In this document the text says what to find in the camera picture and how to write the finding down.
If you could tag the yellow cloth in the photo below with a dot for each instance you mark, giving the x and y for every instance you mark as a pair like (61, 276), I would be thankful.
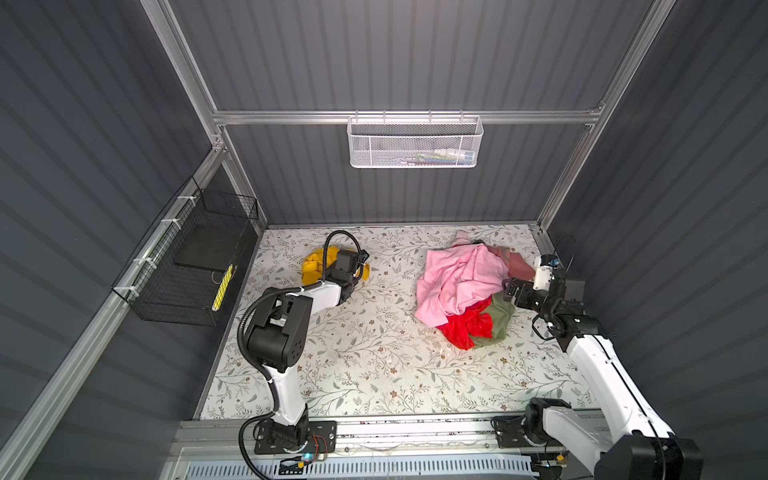
(311, 270)

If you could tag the olive green cloth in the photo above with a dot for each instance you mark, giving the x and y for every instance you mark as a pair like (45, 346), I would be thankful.
(501, 312)

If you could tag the items in white basket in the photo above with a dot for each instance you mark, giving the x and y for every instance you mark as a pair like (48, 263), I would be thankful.
(440, 157)

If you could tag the white wire mesh basket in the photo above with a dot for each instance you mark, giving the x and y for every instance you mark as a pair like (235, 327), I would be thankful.
(377, 142)

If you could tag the dusty rose cloth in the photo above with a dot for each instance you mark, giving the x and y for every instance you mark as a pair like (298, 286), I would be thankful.
(515, 264)

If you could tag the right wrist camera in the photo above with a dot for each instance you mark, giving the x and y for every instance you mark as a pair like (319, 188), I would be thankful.
(545, 271)

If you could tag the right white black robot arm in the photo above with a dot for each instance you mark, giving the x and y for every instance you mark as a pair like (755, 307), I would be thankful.
(639, 444)

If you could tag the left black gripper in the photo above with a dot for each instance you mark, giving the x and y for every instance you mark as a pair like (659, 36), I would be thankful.
(329, 270)

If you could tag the black pad in basket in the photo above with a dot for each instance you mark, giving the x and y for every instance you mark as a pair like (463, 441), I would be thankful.
(208, 248)

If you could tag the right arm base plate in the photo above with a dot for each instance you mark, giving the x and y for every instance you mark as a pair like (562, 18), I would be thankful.
(521, 431)

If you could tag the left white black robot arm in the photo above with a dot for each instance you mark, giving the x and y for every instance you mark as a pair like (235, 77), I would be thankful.
(273, 332)

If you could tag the aluminium mounting rail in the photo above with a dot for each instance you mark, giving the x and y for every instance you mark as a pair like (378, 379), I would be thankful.
(355, 436)

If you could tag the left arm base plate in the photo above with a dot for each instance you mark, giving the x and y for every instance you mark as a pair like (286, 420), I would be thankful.
(316, 437)

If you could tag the red cloth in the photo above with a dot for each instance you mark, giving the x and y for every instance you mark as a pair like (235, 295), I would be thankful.
(460, 330)

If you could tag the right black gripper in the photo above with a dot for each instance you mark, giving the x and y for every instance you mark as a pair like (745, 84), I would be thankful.
(526, 287)

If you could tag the black wire mesh basket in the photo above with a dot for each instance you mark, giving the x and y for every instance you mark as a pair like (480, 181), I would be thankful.
(157, 290)

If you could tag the pink cloth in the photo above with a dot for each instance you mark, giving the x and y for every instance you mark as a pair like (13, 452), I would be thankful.
(456, 278)

